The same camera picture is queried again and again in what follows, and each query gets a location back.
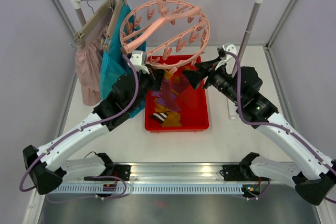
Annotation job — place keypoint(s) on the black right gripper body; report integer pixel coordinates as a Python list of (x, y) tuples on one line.
[(215, 76)]

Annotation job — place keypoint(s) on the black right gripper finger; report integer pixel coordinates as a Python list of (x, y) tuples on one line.
[(205, 65), (194, 77)]

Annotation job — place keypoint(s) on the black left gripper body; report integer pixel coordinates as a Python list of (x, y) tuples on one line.
[(147, 82)]

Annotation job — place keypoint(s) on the purple sock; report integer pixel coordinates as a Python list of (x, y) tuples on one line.
[(167, 95), (178, 82)]

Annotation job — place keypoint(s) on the pink round clip hanger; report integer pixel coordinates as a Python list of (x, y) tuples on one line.
[(179, 29)]

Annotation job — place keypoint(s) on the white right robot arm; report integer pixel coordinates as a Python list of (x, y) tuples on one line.
[(312, 173)]

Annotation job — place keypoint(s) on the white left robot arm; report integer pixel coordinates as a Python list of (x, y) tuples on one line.
[(50, 165)]

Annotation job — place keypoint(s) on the beige clip hanger right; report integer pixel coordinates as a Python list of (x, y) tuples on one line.
[(112, 24)]

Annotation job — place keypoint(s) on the beige clip hanger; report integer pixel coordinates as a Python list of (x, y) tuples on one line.
[(94, 24), (112, 24)]

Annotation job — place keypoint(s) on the beige clip hanger left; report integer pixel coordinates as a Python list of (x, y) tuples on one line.
[(94, 24)]

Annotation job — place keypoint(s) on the red plastic bin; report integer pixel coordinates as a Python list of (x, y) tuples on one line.
[(193, 105)]

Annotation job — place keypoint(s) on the yellow brown striped sock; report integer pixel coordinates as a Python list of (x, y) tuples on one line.
[(164, 116)]

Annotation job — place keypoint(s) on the teal shirt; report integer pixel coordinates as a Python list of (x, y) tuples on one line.
[(113, 65)]

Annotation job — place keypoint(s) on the pink skirt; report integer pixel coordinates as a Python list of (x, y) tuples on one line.
[(88, 65)]

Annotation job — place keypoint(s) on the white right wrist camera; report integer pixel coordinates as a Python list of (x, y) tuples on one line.
[(225, 52)]

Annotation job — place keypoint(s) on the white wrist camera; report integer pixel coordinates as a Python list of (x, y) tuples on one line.
[(139, 59), (225, 52)]

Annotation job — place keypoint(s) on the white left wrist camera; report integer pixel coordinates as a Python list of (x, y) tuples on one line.
[(139, 59)]

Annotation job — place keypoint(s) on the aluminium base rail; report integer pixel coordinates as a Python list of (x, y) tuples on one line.
[(173, 171)]

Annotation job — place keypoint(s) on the white slotted cable duct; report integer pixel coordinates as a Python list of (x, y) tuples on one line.
[(184, 189)]

